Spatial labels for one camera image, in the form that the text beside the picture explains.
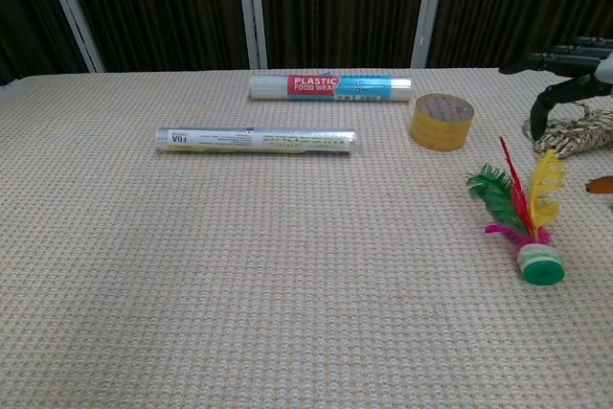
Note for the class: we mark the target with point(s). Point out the colourful feather shuttlecock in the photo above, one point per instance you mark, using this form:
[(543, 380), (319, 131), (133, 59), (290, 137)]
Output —
[(541, 269)]

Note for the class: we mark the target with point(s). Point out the white metal frame post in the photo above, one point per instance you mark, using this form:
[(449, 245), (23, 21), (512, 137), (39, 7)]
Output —
[(253, 11), (72, 11), (428, 11)]

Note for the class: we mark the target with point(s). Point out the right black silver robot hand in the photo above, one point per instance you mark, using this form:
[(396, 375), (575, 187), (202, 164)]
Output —
[(570, 57)]

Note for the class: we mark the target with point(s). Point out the yellow packing tape roll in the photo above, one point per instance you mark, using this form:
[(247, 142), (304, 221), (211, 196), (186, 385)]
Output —
[(431, 133)]

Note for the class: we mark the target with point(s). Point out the beige woven tablecloth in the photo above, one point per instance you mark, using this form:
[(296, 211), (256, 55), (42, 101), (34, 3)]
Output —
[(287, 260)]

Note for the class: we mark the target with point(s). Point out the silver foil roll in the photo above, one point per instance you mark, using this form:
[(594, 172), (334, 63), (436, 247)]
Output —
[(287, 141)]

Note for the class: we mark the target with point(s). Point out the dark pleated curtain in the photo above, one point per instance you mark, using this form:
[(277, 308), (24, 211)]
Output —
[(345, 6)]

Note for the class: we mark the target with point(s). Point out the red blue plastic wrap roll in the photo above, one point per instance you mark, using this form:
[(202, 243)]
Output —
[(268, 88)]

